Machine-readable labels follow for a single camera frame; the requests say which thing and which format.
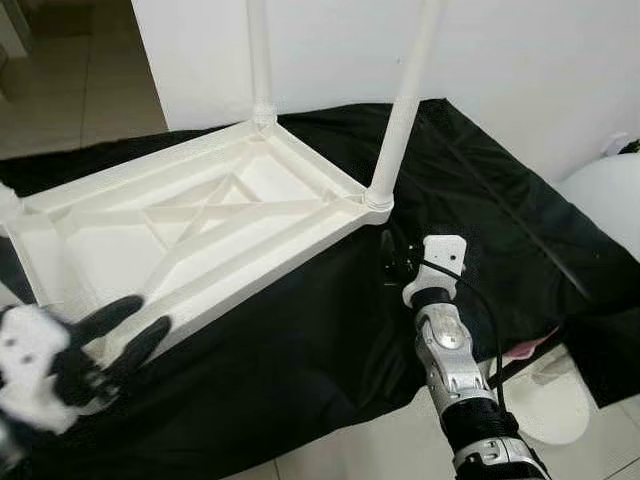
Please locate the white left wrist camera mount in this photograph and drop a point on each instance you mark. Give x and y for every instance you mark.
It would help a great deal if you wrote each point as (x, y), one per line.
(30, 365)

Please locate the white floor fan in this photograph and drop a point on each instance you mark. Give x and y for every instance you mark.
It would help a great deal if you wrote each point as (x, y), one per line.
(610, 200)

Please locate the black metal table frame leg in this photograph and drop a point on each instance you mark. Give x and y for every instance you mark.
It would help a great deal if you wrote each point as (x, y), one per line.
(520, 362)

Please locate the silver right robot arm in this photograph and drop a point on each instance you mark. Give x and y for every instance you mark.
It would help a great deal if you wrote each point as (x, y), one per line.
(445, 350)

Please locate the white plastic children table top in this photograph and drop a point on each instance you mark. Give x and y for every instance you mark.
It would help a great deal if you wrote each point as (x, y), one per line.
(250, 200)

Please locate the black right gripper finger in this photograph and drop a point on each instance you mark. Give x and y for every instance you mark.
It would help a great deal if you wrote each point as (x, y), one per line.
(387, 250)

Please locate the black cloth table cover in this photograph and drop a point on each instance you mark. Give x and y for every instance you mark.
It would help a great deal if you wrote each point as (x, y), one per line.
(480, 200)

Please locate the pink fabric item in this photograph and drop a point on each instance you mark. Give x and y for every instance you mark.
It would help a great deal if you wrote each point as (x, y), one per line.
(530, 350)

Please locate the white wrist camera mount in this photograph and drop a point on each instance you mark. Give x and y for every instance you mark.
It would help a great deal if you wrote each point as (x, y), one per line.
(445, 252)
(30, 365)

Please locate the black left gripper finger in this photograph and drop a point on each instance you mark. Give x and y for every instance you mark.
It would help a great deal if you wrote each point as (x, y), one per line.
(108, 320)
(138, 350)

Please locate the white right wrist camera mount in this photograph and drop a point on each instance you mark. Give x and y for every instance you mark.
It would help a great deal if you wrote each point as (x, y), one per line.
(445, 252)

